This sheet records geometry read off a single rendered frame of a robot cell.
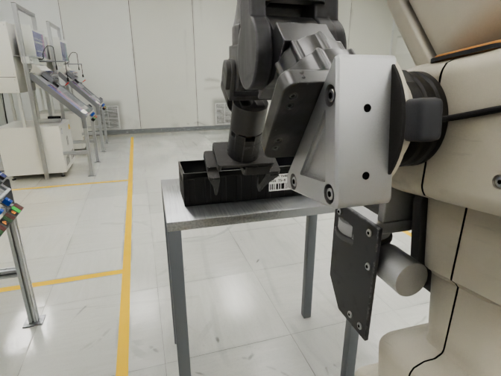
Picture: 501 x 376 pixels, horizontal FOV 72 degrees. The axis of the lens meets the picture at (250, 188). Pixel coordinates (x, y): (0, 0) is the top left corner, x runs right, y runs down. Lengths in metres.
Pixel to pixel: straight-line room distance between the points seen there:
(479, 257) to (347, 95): 0.22
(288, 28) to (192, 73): 7.40
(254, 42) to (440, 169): 0.21
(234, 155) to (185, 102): 7.16
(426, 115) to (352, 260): 0.27
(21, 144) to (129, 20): 3.78
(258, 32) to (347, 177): 0.18
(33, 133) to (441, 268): 4.60
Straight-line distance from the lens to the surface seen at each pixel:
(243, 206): 1.14
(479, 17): 0.37
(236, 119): 0.56
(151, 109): 7.71
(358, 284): 0.49
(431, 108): 0.27
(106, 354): 1.87
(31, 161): 4.85
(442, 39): 0.39
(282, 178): 1.21
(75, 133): 6.17
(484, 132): 0.31
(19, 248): 1.99
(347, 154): 0.27
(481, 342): 0.45
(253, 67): 0.38
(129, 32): 7.70
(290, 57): 0.34
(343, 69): 0.27
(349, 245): 0.49
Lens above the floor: 1.22
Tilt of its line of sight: 18 degrees down
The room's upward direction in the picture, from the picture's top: straight up
